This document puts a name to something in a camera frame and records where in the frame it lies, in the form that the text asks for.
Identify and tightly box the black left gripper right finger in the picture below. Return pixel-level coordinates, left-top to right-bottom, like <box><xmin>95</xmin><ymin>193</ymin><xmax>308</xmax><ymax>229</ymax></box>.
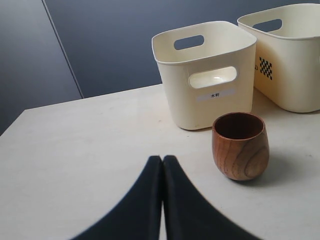
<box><xmin>163</xmin><ymin>155</ymin><xmax>255</xmax><ymax>240</ymax></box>

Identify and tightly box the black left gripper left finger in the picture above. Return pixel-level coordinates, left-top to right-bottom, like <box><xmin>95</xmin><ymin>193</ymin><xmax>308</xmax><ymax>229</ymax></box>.
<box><xmin>73</xmin><ymin>155</ymin><xmax>162</xmax><ymax>240</ymax></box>

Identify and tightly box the brown wooden cup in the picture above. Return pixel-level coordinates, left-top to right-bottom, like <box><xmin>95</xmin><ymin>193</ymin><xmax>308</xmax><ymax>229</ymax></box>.
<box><xmin>211</xmin><ymin>112</ymin><xmax>270</xmax><ymax>181</ymax></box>

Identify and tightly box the cream plastic bin left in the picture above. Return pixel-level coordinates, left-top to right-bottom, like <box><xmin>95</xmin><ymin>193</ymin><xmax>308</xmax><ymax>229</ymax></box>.
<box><xmin>151</xmin><ymin>21</ymin><xmax>257</xmax><ymax>130</ymax></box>

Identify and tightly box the cream plastic bin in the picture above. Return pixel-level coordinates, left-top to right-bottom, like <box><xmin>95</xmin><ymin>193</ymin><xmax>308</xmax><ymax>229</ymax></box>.
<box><xmin>237</xmin><ymin>3</ymin><xmax>320</xmax><ymax>113</ymax></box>
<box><xmin>151</xmin><ymin>21</ymin><xmax>257</xmax><ymax>130</ymax></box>

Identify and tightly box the cream plastic bin middle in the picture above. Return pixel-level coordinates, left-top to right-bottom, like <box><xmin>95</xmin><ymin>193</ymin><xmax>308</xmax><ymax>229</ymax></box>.
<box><xmin>237</xmin><ymin>3</ymin><xmax>320</xmax><ymax>113</ymax></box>

